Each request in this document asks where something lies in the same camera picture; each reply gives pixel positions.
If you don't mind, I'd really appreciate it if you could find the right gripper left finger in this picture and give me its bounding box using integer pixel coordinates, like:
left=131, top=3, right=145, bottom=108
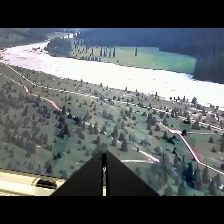
left=51, top=152, right=104, bottom=197

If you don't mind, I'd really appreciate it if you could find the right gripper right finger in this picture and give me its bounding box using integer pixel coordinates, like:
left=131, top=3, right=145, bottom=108
left=105, top=150, right=159, bottom=197

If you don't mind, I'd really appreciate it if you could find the silver frame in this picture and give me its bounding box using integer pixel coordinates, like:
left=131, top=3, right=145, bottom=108
left=0, top=168, right=68, bottom=197

